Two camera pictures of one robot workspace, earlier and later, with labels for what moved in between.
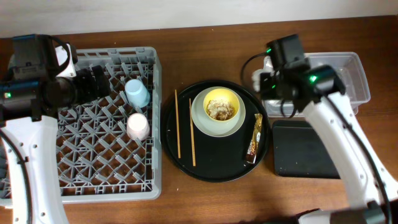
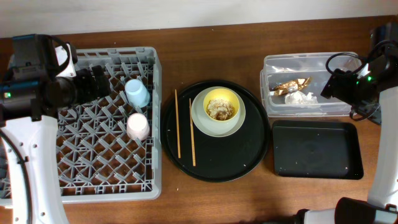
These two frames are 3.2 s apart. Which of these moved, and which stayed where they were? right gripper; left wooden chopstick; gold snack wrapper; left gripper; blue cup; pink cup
Moved: gold snack wrapper; right gripper
Stayed: left wooden chopstick; left gripper; pink cup; blue cup
